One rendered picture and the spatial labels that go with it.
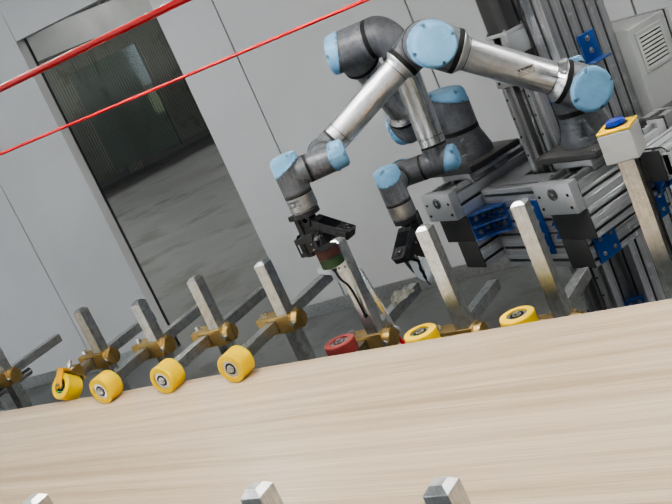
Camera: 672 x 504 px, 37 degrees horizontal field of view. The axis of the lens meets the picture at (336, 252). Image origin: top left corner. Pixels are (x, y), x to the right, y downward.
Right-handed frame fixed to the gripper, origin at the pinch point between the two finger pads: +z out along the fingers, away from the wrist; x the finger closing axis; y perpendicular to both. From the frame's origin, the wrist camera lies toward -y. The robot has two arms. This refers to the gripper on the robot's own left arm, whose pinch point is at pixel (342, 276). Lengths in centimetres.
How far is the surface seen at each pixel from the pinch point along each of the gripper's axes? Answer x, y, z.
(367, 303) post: 8.7, -10.4, 5.4
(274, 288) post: 9.9, 14.6, -4.3
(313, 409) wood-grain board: 50, -17, 10
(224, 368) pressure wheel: 31.7, 21.9, 6.0
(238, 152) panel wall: -227, 208, -5
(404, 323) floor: -194, 127, 101
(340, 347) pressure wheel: 21.6, -7.1, 10.2
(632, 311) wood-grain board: 27, -83, 11
